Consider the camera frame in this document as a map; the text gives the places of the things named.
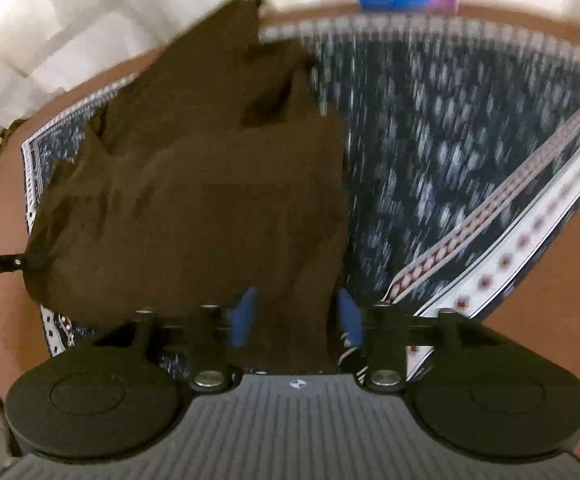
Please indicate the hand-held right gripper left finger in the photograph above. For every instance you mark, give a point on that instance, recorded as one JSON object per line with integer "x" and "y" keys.
{"x": 242, "y": 317}

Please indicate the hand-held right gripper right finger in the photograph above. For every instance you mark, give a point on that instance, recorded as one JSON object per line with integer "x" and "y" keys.
{"x": 350, "y": 317}

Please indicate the dark brown long-sleeved garment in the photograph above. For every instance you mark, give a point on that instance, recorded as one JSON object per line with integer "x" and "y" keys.
{"x": 195, "y": 185}

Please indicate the dark blue patterned blanket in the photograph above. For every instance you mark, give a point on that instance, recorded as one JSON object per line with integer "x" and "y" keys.
{"x": 445, "y": 135}

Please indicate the white curtain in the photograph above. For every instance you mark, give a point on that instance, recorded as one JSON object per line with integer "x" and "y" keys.
{"x": 70, "y": 25}

